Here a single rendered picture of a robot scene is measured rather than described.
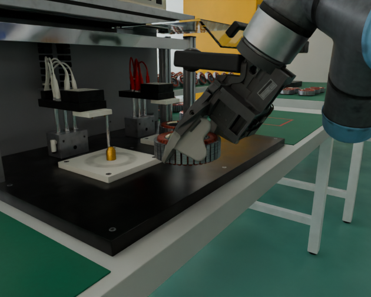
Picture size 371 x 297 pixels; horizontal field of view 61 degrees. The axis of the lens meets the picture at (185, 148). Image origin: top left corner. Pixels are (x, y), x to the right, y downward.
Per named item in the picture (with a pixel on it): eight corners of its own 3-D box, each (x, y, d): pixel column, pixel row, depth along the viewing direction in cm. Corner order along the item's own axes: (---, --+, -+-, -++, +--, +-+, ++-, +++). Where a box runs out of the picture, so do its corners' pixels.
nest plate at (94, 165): (162, 162, 67) (162, 156, 67) (108, 183, 55) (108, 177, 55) (113, 151, 75) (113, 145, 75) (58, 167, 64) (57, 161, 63)
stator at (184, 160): (232, 154, 55) (232, 133, 54) (196, 172, 46) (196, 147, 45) (180, 145, 61) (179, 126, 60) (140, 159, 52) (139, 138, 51)
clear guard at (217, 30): (265, 50, 83) (267, 26, 82) (221, 47, 64) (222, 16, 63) (168, 52, 101) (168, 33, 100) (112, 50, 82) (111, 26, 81)
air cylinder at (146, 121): (155, 133, 94) (154, 115, 93) (138, 138, 88) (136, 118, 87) (142, 131, 97) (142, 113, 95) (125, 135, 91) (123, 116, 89)
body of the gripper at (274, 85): (230, 148, 44) (284, 75, 37) (188, 109, 46) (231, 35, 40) (252, 137, 50) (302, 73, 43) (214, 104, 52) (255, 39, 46)
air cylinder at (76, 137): (89, 151, 75) (87, 128, 74) (61, 159, 69) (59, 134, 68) (76, 148, 78) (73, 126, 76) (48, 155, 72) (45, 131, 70)
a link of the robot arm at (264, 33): (249, 2, 38) (273, 10, 44) (229, 36, 40) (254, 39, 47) (299, 36, 35) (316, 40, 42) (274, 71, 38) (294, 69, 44)
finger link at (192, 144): (178, 181, 43) (224, 133, 43) (151, 153, 45) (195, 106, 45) (184, 184, 46) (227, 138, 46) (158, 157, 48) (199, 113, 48)
